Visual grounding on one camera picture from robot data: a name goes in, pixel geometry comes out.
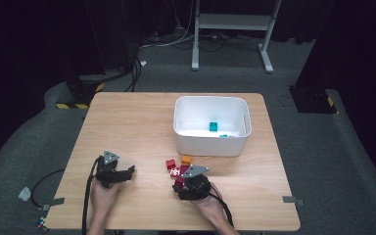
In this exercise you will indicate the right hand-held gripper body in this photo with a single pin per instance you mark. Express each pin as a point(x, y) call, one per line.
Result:
point(194, 187)

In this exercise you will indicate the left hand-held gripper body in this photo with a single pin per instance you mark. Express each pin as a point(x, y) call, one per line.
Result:
point(108, 175)

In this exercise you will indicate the magenta toy block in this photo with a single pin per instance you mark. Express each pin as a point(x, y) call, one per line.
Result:
point(184, 168)

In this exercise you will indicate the red white patterned toy block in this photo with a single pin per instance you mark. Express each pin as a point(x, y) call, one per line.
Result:
point(175, 172)

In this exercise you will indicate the orange toy block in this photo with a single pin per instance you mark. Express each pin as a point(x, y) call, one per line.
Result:
point(186, 160)

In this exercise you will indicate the white plastic bin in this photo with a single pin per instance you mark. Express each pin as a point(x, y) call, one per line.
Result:
point(209, 143)

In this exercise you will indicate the person's left hand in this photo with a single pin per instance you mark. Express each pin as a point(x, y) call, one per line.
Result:
point(101, 196)

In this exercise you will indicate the person's right hand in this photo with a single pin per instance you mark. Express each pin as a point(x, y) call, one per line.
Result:
point(210, 205)

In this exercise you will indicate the grey tape strip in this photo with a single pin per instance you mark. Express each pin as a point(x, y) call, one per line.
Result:
point(54, 203)
point(293, 200)

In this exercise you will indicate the colourful puzzle cube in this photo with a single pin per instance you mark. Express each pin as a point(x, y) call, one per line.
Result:
point(41, 224)

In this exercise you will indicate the black yellow striped stand base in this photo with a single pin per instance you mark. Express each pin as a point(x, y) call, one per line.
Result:
point(81, 94)

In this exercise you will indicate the clear plastic wrapper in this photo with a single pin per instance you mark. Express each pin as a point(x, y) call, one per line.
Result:
point(24, 194)

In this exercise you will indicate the white paper scrap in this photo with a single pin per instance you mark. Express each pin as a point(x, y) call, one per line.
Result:
point(143, 63)

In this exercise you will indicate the white metal stand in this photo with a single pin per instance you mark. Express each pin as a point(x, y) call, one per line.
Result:
point(231, 22)

